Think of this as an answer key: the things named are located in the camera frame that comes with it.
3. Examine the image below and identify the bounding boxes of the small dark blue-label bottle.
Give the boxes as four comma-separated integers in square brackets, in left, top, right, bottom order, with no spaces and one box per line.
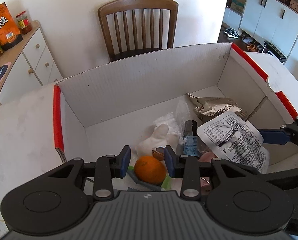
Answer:
[183,120,201,158]

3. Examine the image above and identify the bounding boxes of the orange fruit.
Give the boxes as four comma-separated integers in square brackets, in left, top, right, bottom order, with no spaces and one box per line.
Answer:
[134,156,167,185]

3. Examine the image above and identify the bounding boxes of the white plush toy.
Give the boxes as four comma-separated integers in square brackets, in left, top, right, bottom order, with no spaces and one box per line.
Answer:
[135,124,179,157]

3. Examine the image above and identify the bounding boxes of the white printed sachet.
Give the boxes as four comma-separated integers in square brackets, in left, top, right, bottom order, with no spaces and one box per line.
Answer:
[197,111,270,173]

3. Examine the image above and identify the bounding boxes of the silver foil snack bag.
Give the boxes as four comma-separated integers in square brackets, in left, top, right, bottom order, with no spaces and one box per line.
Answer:
[187,93,248,122]

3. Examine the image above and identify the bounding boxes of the red cardboard box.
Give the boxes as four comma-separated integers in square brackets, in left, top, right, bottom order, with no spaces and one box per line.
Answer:
[53,43,298,161]

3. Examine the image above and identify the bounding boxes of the sneakers on floor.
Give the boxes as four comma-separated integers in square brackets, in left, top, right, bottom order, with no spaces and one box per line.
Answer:
[224,28,240,39]

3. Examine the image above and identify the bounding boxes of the brown wooden chair far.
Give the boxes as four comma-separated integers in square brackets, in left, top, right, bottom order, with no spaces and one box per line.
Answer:
[98,0,179,62]

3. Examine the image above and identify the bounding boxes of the white side cabinet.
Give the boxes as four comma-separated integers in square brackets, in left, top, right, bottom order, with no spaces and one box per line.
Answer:
[0,21,63,106]

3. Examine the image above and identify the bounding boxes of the red lid jar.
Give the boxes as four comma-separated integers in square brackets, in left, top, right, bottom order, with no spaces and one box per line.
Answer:
[16,11,32,35]

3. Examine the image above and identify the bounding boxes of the orange snack bag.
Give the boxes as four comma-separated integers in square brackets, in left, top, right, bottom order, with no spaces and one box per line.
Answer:
[0,3,23,51]

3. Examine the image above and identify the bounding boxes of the white blue wall cabinet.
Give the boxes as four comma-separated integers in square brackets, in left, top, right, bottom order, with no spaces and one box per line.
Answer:
[221,0,298,79]

